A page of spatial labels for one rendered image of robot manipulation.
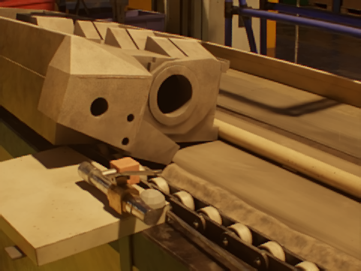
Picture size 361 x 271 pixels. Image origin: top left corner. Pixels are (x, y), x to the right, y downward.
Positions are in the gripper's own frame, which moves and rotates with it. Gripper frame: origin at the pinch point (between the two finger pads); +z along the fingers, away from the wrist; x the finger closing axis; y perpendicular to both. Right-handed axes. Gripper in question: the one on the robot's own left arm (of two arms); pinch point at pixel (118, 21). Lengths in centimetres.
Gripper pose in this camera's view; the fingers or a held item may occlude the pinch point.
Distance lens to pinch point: 201.2
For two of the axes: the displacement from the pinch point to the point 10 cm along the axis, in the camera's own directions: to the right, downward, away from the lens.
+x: 5.9, 2.7, -7.6
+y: -8.1, 1.9, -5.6
